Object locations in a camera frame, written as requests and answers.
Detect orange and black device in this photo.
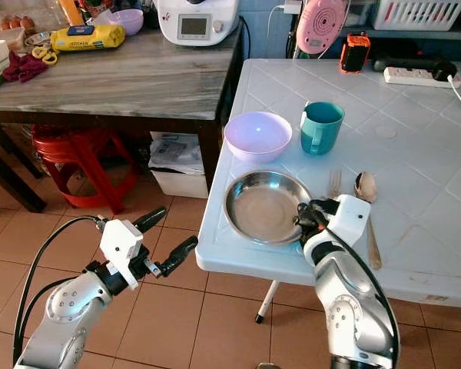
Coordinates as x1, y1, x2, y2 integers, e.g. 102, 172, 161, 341
340, 32, 372, 75

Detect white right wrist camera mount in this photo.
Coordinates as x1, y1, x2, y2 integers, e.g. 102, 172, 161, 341
305, 194, 372, 262

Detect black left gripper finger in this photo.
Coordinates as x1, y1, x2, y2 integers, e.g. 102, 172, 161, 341
134, 206, 168, 234
161, 236, 199, 278

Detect white plastic basket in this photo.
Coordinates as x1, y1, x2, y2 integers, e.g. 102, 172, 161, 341
373, 0, 461, 32

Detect round steel plate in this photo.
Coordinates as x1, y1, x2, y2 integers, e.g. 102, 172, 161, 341
224, 170, 314, 246

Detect yellow kitchen wrap box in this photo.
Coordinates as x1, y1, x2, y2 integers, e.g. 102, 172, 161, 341
51, 25, 126, 52

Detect large purple bowl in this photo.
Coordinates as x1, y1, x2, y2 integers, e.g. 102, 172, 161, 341
224, 112, 294, 164

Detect pink round appliance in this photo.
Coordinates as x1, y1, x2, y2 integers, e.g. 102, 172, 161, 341
296, 0, 348, 56

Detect white kitchen machine with display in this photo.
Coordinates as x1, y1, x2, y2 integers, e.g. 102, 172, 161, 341
158, 0, 240, 47

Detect white bin with papers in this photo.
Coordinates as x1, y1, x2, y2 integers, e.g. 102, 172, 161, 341
150, 131, 210, 199

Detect maroon cloth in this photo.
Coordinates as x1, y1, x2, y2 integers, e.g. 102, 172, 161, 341
2, 51, 48, 83

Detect steel fork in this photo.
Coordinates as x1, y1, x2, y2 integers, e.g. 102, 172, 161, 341
327, 169, 343, 199

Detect yellow handled scissors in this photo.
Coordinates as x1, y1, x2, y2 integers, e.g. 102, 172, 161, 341
32, 45, 58, 65

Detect small purple bowl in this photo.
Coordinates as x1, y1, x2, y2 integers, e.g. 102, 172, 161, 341
111, 9, 145, 37

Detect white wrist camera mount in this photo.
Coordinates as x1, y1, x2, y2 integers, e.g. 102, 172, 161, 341
98, 220, 145, 291
305, 194, 372, 262

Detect teal mug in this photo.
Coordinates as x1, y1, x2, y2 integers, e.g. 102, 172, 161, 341
299, 101, 346, 156

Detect black power plug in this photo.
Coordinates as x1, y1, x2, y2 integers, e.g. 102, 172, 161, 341
433, 60, 457, 81

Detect white plastic folding table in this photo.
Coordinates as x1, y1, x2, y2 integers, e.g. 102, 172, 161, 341
196, 58, 461, 324

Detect red plastic stool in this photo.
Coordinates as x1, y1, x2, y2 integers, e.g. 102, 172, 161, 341
31, 125, 135, 214

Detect white power strip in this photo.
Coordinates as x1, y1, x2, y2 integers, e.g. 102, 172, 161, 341
383, 65, 454, 88

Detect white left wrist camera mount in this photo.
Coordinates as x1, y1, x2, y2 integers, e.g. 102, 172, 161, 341
98, 220, 145, 291

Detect steel spoon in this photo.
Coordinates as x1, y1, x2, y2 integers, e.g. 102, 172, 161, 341
355, 171, 383, 271

